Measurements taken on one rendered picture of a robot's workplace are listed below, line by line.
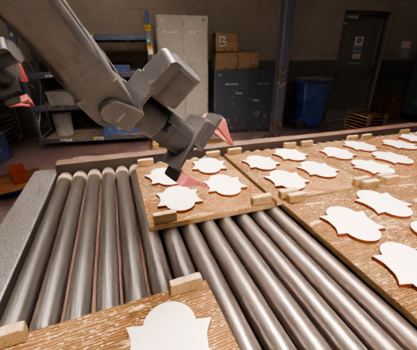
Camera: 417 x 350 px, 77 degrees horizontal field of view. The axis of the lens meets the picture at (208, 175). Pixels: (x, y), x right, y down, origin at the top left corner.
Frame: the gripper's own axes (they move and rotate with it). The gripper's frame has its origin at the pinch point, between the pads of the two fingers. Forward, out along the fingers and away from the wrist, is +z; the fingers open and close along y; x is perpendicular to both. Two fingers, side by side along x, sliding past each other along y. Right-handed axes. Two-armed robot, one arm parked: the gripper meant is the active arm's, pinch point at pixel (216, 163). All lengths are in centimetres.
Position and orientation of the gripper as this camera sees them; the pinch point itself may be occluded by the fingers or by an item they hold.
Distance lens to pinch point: 52.3
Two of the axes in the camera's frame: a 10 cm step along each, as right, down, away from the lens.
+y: 5.3, -8.5, 0.2
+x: -5.1, -3.0, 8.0
